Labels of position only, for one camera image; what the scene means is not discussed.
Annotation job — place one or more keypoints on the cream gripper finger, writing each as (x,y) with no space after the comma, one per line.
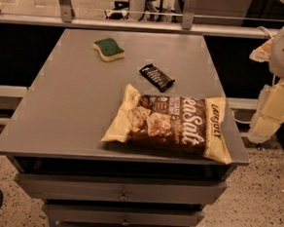
(269,115)

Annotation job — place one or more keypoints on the green and yellow sponge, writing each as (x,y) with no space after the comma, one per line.
(108,49)

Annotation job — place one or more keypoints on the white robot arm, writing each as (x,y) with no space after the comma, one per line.
(272,51)

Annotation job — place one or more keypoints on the sea salt chips bag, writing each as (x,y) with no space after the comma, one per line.
(175,123)

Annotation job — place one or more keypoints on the black candy bar wrapper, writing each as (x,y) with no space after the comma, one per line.
(156,77)

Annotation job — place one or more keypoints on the top grey drawer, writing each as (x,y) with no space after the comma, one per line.
(120,189)

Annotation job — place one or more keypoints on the grey drawer cabinet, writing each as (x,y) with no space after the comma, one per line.
(59,125)

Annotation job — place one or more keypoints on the middle grey drawer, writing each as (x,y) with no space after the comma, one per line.
(124,216)

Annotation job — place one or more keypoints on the metal railing frame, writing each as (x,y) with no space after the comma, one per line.
(87,14)

